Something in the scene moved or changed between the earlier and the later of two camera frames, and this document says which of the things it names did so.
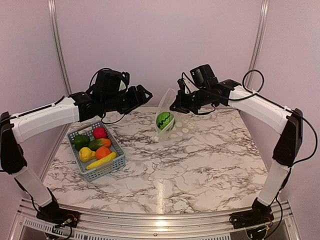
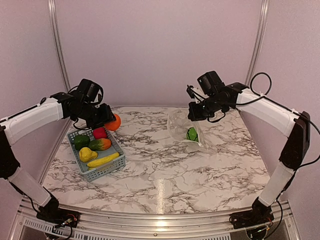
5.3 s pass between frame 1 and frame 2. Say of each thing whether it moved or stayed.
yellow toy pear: stayed
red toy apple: stayed
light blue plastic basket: stayed
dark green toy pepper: stayed
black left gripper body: moved
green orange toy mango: stayed
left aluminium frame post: stayed
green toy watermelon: moved
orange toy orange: moved
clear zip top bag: moved
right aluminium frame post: stayed
